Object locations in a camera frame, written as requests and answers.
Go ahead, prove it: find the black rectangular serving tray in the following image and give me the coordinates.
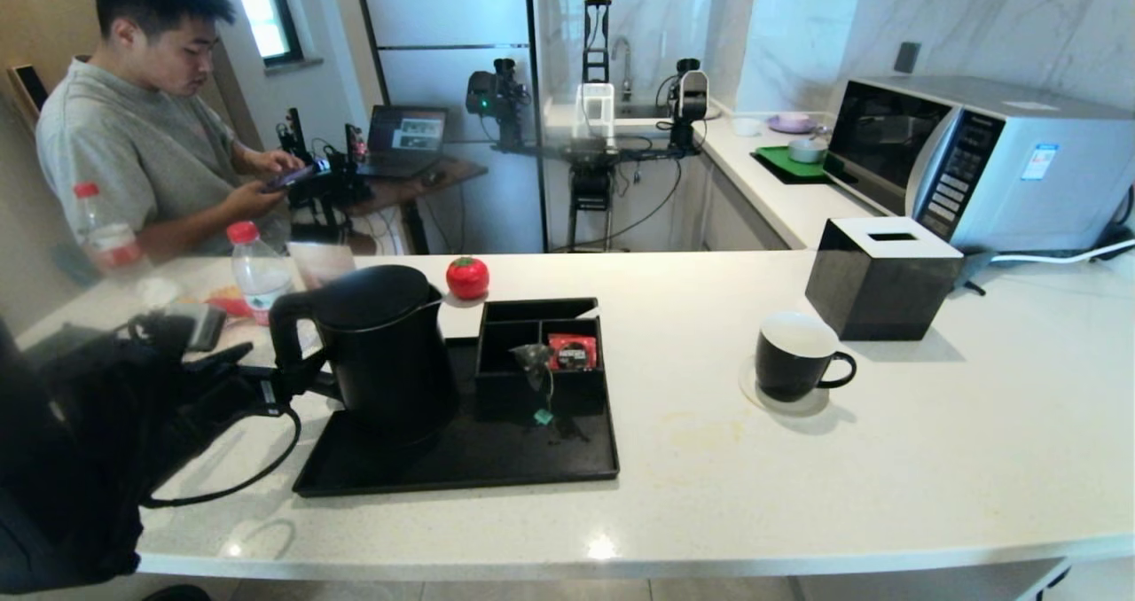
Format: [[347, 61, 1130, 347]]
[[293, 335, 621, 497]]

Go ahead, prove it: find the clear water bottle red label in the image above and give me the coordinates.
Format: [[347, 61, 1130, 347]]
[[226, 220, 298, 327]]

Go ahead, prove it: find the black open laptop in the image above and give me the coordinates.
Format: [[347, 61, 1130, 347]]
[[359, 105, 450, 179]]

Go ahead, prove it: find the black compartment organizer box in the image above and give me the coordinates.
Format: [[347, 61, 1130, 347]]
[[475, 297, 608, 420]]

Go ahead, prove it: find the green mat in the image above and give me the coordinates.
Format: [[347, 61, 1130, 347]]
[[755, 145, 830, 179]]

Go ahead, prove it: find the red mesh pouch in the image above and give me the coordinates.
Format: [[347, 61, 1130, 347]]
[[208, 286, 255, 320]]

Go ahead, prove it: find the black door lock handle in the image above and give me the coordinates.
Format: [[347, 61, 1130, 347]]
[[9, 66, 51, 123]]

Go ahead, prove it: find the black device with green light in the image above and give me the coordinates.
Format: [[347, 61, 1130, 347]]
[[466, 58, 533, 152]]

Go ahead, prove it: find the silver microwave oven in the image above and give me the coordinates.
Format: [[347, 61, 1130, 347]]
[[822, 75, 1135, 254]]

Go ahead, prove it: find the white kitchen cabinet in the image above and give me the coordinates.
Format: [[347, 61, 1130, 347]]
[[701, 153, 790, 252]]

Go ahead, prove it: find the round clear coaster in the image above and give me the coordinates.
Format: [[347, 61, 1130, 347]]
[[739, 354, 831, 418]]

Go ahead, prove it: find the black tissue box white lid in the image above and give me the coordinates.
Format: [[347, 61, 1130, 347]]
[[804, 217, 963, 342]]

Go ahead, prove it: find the black mug white inside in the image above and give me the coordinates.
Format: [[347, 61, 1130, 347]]
[[755, 311, 857, 403]]

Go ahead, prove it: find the red strawberry shaped ornament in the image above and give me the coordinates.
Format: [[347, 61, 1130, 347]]
[[445, 256, 490, 301]]

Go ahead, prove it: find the black centre stand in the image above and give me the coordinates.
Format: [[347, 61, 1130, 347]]
[[567, 0, 617, 252]]

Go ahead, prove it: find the clear water bottle red cap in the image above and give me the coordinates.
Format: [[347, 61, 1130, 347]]
[[73, 182, 143, 274]]

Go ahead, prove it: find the dark framed window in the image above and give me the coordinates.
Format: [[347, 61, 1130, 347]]
[[229, 0, 307, 68]]

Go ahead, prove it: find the chrome kitchen faucet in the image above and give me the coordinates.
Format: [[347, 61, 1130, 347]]
[[610, 37, 635, 104]]

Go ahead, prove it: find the red instant coffee sachet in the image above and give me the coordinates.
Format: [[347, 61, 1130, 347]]
[[547, 333, 599, 372]]

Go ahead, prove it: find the grey white refrigerator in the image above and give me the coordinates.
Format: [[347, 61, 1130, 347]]
[[353, 0, 546, 254]]

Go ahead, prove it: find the white power cable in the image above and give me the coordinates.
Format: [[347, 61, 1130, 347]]
[[989, 239, 1135, 265]]

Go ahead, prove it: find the black tray under mat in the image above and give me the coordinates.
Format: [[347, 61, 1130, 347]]
[[751, 151, 834, 185]]

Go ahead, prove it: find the translucent white box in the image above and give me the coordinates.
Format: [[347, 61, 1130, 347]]
[[576, 82, 615, 144]]

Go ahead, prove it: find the man in grey shirt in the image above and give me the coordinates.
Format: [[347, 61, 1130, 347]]
[[35, 0, 307, 261]]

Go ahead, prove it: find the brown wooden desk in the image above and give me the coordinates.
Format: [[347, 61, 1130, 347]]
[[341, 158, 490, 256]]

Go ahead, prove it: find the black electric kettle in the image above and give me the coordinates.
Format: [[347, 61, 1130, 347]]
[[269, 265, 460, 447]]

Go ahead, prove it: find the grey pyramid tea bag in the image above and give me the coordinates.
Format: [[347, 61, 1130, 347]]
[[510, 343, 558, 426]]

